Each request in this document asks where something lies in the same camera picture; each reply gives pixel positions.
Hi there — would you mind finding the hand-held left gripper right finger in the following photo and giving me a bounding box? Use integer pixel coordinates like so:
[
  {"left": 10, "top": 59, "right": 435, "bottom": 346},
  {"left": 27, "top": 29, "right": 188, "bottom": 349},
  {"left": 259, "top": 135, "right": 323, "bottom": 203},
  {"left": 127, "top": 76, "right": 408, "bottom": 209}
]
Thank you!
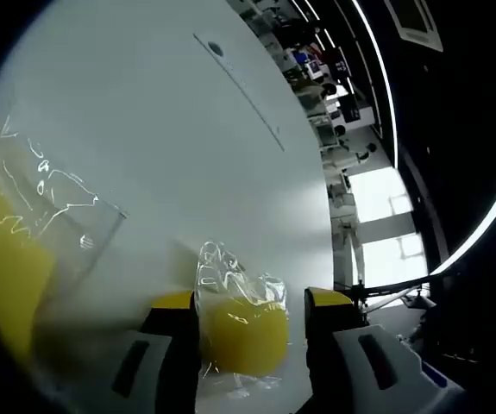
[{"left": 303, "top": 286, "right": 464, "bottom": 414}]

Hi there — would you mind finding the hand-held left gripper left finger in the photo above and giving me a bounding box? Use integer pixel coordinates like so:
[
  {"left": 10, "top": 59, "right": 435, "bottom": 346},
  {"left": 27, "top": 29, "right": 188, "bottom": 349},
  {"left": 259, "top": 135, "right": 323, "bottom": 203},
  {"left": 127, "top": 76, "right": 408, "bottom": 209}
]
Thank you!
[{"left": 85, "top": 291, "right": 201, "bottom": 414}]

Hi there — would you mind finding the yellow silicone block wrap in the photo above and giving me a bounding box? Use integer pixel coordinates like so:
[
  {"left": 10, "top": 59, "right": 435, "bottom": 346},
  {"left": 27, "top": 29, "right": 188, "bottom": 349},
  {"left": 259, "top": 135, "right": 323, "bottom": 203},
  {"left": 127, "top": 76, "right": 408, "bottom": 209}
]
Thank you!
[{"left": 194, "top": 240, "right": 292, "bottom": 392}]

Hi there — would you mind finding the clear bag of yellow items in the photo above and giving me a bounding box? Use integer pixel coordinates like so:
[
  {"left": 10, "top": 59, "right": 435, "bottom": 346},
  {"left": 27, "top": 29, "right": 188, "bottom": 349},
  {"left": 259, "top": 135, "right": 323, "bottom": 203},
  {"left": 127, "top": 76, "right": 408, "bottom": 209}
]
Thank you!
[{"left": 0, "top": 136, "right": 129, "bottom": 364}]

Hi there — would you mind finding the black stand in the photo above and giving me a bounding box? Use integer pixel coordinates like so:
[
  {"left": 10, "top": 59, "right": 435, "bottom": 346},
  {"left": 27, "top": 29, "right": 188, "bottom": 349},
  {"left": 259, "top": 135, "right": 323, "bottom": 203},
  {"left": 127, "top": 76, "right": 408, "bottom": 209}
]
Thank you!
[{"left": 332, "top": 278, "right": 439, "bottom": 312}]

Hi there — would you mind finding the long curved ceiling light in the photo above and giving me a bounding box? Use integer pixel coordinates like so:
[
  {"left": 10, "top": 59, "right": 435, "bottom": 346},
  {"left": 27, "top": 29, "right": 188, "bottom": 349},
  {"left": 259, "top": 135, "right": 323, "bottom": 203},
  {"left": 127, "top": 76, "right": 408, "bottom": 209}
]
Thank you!
[{"left": 427, "top": 122, "right": 496, "bottom": 278}]

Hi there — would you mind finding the dark monitor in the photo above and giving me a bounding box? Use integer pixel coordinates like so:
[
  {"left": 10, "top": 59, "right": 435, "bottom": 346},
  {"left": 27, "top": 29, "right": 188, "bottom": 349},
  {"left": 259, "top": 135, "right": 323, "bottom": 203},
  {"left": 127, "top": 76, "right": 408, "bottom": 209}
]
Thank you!
[{"left": 341, "top": 93, "right": 361, "bottom": 125}]

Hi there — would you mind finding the curved ceiling light strip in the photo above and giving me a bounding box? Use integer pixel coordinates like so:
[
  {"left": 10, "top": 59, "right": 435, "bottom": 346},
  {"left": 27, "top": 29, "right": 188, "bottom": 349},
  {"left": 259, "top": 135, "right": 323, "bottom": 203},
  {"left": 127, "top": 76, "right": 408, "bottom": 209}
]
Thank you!
[{"left": 350, "top": 0, "right": 400, "bottom": 170}]

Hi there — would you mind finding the ceiling air conditioner vent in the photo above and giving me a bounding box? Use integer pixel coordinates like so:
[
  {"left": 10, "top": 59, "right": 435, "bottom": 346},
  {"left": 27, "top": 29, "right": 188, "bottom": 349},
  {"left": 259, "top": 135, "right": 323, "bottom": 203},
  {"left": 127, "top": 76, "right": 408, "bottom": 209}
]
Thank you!
[{"left": 384, "top": 0, "right": 443, "bottom": 53}]

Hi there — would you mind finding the table cable cover plate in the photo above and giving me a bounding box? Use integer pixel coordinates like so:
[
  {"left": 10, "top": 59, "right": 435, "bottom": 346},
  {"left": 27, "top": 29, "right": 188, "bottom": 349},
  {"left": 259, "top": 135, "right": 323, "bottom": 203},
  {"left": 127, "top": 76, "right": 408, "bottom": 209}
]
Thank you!
[{"left": 192, "top": 32, "right": 287, "bottom": 153}]

